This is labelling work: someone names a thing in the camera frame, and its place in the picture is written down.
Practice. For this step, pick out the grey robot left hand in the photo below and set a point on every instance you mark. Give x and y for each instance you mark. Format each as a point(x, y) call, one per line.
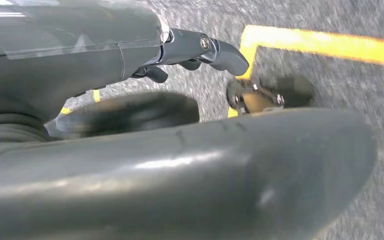
point(62, 59)

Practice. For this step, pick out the black robot lower body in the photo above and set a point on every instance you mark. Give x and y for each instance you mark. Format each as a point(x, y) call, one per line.
point(129, 114)

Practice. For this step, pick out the yellow floor tape square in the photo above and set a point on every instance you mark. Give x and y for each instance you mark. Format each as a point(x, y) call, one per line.
point(311, 41)

